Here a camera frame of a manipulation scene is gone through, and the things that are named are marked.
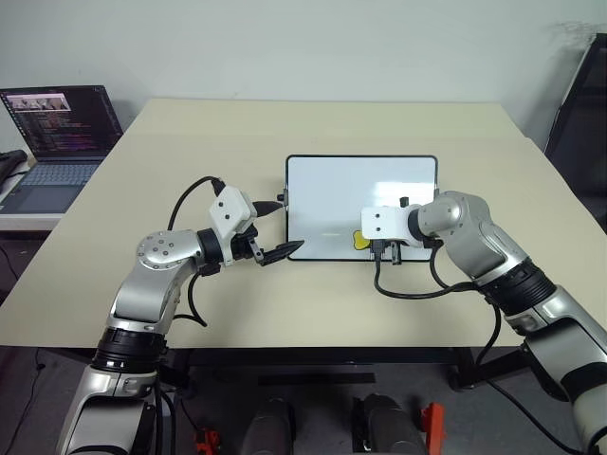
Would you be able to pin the black-framed whiteboard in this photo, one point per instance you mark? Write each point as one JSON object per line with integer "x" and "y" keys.
{"x": 332, "y": 199}

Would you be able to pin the open grey laptop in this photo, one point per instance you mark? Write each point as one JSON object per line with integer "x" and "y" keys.
{"x": 57, "y": 142}

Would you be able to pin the black chair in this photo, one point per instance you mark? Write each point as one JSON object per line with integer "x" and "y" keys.
{"x": 585, "y": 118}

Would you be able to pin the black table frame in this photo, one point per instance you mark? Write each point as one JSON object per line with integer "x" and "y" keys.
{"x": 332, "y": 358}

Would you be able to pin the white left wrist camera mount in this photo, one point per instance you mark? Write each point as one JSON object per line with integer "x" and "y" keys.
{"x": 230, "y": 208}

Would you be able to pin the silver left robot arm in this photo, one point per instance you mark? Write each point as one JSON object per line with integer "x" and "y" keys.
{"x": 159, "y": 253}

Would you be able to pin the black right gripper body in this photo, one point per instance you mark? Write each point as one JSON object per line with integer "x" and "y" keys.
{"x": 385, "y": 246}

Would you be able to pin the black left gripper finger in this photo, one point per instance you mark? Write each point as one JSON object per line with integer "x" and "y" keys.
{"x": 268, "y": 207}
{"x": 282, "y": 252}

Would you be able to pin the orange-red bracket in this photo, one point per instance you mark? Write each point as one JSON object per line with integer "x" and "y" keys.
{"x": 207, "y": 441}
{"x": 434, "y": 419}

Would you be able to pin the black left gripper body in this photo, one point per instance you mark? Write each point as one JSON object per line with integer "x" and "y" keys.
{"x": 245, "y": 237}

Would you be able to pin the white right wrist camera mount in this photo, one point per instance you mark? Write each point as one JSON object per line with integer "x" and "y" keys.
{"x": 384, "y": 223}

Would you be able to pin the yellow eraser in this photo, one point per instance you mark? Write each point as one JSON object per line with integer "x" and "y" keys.
{"x": 361, "y": 241}

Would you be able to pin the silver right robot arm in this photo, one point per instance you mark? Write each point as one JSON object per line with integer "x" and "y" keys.
{"x": 474, "y": 227}

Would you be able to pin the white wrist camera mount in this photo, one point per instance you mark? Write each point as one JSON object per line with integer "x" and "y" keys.
{"x": 384, "y": 223}
{"x": 230, "y": 208}

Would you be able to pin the dark rounded shape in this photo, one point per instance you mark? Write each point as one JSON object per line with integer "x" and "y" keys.
{"x": 271, "y": 426}
{"x": 389, "y": 426}

